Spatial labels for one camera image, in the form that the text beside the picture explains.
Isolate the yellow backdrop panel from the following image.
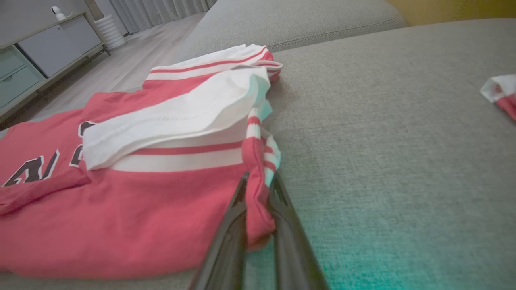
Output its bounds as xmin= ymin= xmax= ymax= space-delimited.
xmin=385 ymin=0 xmax=516 ymax=27

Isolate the grey fabric sofa seat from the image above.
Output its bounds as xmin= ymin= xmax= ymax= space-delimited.
xmin=0 ymin=18 xmax=516 ymax=290

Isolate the grey green drawer cabinet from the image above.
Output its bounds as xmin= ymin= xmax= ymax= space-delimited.
xmin=0 ymin=10 xmax=109 ymax=121

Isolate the small white security camera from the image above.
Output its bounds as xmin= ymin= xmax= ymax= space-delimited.
xmin=51 ymin=6 xmax=73 ymax=21

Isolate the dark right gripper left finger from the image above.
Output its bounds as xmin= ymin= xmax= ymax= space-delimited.
xmin=187 ymin=172 xmax=250 ymax=290

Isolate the white ribbed cylinder appliance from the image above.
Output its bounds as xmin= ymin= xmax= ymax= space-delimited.
xmin=94 ymin=15 xmax=127 ymax=51

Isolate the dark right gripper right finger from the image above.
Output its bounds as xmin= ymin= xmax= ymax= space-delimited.
xmin=269 ymin=171 xmax=329 ymax=290

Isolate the grey sofa back cushion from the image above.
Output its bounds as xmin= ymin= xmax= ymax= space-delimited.
xmin=173 ymin=0 xmax=408 ymax=63

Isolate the grey pleated curtain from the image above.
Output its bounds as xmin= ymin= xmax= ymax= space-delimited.
xmin=109 ymin=0 xmax=218 ymax=35

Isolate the wooden post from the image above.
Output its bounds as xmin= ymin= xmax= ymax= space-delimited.
xmin=85 ymin=0 xmax=104 ymax=21

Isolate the red white sports jersey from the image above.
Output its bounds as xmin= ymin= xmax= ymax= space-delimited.
xmin=0 ymin=43 xmax=283 ymax=280

